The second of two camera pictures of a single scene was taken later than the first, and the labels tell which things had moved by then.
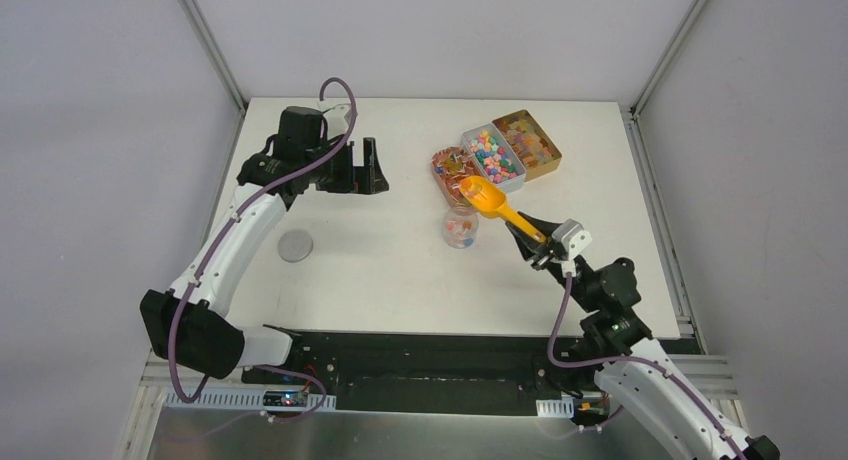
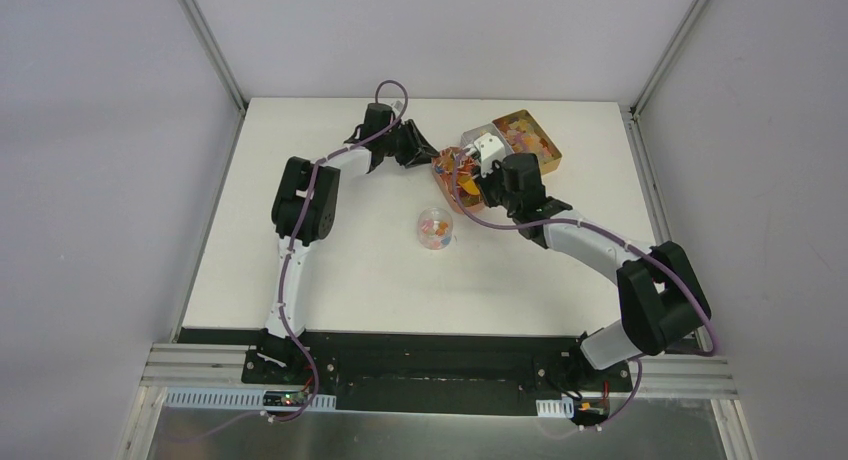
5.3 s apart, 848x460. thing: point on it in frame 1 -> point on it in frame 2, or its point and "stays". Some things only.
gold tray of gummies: (530, 144) stays
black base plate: (423, 373) stays
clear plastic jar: (460, 227) -> (435, 228)
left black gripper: (345, 176) -> (407, 143)
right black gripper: (532, 248) -> (485, 181)
